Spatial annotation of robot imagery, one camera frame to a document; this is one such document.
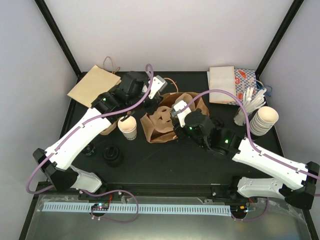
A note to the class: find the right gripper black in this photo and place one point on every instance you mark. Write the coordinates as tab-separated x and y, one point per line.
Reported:
175	123

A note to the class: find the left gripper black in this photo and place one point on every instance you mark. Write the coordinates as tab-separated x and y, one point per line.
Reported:
150	110

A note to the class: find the single pulp cup carrier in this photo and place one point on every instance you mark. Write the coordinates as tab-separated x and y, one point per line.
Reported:
161	119

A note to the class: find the white paper cup black print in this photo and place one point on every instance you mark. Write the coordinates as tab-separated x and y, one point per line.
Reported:
128	127

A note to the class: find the brown kraft paper bag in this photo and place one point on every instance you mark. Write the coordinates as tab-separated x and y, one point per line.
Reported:
151	135

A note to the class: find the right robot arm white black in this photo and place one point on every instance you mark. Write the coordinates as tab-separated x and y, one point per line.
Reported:
289	180

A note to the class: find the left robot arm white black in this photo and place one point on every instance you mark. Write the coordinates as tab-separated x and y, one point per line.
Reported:
135	91

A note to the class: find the black lid stack right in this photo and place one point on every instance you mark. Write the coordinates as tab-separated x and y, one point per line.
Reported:
217	122

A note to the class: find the black lid stack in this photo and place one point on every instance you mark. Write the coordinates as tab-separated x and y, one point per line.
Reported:
217	122
113	156

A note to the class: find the stacked pulp cup carriers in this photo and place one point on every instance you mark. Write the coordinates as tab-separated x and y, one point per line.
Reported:
109	129

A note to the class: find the black lid stack left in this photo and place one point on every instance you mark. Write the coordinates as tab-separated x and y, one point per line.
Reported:
113	156

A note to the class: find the white paper bag brown trim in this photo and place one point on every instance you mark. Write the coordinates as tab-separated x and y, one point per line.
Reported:
222	78

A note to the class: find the bundle of white straws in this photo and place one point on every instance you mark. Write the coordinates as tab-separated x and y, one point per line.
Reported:
250	104

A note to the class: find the black cup with blue band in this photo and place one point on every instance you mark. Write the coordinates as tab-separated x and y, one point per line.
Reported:
89	150

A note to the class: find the blue checkered paper bag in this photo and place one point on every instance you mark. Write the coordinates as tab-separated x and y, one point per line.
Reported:
245	78

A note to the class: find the stack of white paper cups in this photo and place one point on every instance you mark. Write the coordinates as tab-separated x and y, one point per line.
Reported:
263	120

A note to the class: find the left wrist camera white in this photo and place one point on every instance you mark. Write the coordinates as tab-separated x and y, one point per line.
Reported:
158	83

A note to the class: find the tan paper bag with handles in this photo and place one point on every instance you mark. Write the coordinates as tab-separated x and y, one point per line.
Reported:
95	82

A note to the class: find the light blue cable duct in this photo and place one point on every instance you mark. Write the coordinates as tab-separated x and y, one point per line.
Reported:
120	208

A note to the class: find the black frame post left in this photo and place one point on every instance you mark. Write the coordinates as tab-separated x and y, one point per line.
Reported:
48	17

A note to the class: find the black frame post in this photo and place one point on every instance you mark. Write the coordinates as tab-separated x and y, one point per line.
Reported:
286	22
48	17

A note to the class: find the black frame post right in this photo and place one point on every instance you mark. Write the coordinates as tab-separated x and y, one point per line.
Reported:
286	22

